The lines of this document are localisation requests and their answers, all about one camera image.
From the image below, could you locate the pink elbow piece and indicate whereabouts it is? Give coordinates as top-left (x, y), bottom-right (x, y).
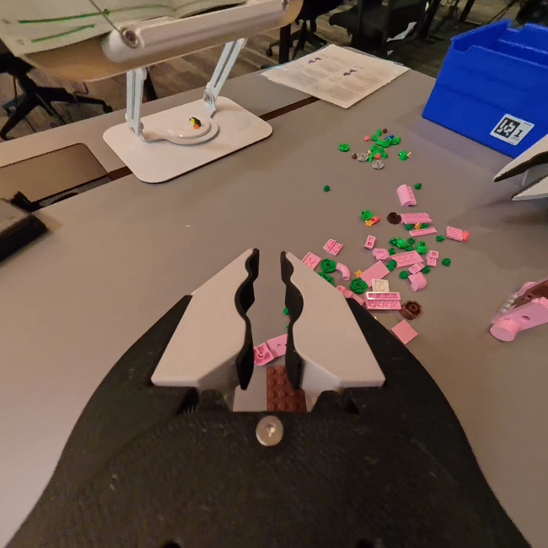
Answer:
top-left (490, 306), bottom-right (548, 343)

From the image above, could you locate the white adjustable stand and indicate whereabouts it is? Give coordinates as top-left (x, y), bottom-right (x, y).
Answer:
top-left (26, 0), bottom-right (305, 185)

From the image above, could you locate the black flat device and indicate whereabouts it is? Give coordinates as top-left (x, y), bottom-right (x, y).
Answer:
top-left (0, 201), bottom-right (48, 262)

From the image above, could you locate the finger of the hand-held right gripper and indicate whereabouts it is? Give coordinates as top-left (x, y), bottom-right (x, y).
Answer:
top-left (493, 135), bottom-right (548, 183)
top-left (511, 173), bottom-right (548, 203)

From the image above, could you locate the black office chair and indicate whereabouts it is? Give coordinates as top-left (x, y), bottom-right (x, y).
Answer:
top-left (0, 51), bottom-right (114, 140)
top-left (265, 0), bottom-right (330, 65)

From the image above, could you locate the printed paper sheet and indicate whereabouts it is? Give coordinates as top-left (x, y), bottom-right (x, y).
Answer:
top-left (259, 44), bottom-right (411, 108)

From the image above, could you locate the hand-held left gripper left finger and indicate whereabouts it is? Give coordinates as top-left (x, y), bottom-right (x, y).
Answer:
top-left (150, 248), bottom-right (260, 411)

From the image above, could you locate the table cable flap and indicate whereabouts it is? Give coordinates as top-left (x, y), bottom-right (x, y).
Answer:
top-left (0, 143), bottom-right (108, 202)

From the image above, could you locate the pile of toy bricks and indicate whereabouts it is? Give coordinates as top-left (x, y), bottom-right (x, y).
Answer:
top-left (253, 183), bottom-right (472, 412)

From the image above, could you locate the cluster of small green pieces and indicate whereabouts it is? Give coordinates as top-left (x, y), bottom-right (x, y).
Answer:
top-left (338, 128), bottom-right (414, 170)

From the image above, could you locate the blue plastic bin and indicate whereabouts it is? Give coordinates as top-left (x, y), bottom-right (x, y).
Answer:
top-left (422, 19), bottom-right (548, 158)

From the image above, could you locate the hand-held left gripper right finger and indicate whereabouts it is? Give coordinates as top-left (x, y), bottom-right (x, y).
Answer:
top-left (280, 251), bottom-right (387, 411)

